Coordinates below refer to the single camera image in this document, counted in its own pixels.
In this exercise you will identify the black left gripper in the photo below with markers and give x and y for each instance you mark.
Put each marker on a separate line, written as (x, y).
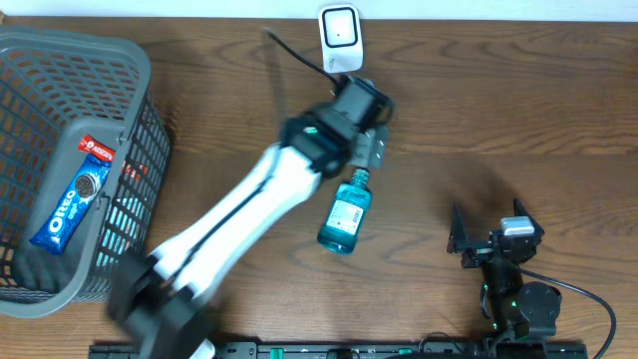
(371, 144)

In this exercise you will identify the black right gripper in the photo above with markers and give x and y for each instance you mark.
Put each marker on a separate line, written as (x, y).
(478, 251)

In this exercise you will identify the blue mouthwash bottle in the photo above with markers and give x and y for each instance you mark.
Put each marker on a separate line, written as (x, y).
(339, 232)

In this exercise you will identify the red Nescafe coffee stick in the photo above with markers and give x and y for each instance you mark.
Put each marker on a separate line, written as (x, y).
(91, 146)

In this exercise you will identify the blue Oreo cookie pack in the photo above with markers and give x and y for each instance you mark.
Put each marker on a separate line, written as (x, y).
(72, 206)

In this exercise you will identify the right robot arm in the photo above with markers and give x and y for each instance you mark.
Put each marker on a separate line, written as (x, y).
(523, 314)

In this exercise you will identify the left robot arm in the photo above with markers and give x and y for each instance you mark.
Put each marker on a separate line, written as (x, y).
(159, 299)

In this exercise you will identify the white barcode scanner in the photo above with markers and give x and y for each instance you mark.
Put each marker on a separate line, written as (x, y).
(341, 38)

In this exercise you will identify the grey plastic shopping basket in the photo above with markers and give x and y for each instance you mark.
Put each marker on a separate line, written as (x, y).
(57, 87)

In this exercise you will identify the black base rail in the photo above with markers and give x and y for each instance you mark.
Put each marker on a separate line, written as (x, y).
(436, 349)

